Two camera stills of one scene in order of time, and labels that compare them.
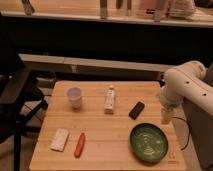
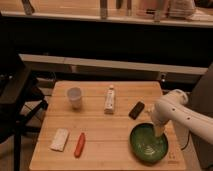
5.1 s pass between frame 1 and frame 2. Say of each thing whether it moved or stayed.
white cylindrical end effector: moved
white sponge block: stayed
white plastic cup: stayed
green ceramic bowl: stayed
